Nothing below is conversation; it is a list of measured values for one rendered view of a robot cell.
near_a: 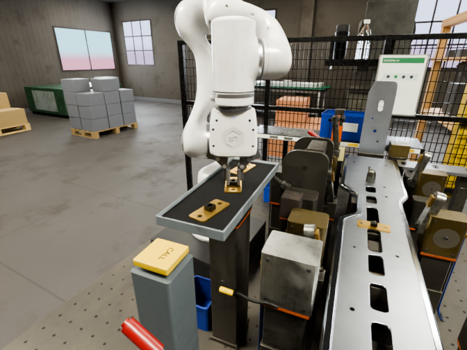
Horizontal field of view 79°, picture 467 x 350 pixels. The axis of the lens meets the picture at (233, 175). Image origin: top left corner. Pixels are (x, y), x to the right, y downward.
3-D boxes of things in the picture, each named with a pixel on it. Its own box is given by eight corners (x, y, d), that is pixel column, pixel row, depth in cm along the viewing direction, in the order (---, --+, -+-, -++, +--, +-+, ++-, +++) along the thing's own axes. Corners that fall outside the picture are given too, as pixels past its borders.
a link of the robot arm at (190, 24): (231, 159, 93) (181, 161, 91) (226, 155, 105) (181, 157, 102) (228, -8, 84) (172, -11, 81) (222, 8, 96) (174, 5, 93)
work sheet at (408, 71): (415, 117, 152) (430, 54, 140) (369, 114, 160) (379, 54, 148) (414, 116, 153) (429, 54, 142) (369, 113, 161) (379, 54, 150)
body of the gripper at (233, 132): (206, 104, 55) (208, 158, 59) (259, 104, 55) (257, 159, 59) (210, 98, 62) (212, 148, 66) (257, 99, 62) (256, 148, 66)
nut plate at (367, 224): (389, 226, 79) (390, 222, 78) (390, 232, 75) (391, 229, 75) (357, 219, 82) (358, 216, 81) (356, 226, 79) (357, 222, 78)
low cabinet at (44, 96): (89, 105, 959) (84, 82, 931) (125, 108, 884) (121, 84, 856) (30, 113, 805) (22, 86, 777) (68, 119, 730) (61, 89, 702)
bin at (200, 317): (208, 333, 81) (207, 310, 78) (178, 321, 85) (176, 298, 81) (224, 305, 91) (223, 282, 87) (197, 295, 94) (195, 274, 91)
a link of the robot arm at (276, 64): (260, 11, 75) (288, 89, 59) (200, 10, 72) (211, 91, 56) (267, -27, 67) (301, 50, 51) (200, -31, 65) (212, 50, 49)
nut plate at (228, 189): (241, 193, 62) (241, 188, 61) (224, 192, 62) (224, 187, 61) (241, 178, 69) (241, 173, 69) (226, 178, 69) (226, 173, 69)
